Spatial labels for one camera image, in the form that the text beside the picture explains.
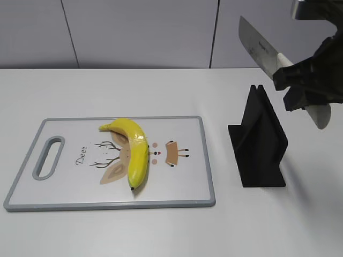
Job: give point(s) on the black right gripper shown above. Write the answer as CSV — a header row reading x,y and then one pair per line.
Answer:
x,y
314,81

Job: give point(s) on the white-handled kitchen knife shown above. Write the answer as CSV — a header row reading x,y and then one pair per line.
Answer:
x,y
270,60

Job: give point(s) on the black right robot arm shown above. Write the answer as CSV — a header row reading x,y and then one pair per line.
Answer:
x,y
330,11

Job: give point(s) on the yellow plastic banana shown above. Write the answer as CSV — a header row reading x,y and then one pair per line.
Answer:
x,y
139,150

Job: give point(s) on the black knife stand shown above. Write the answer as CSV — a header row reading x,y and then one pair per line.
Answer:
x,y
259,142

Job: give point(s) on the white grey-rimmed cutting board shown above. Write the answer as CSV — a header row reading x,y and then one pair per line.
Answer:
x,y
71,165

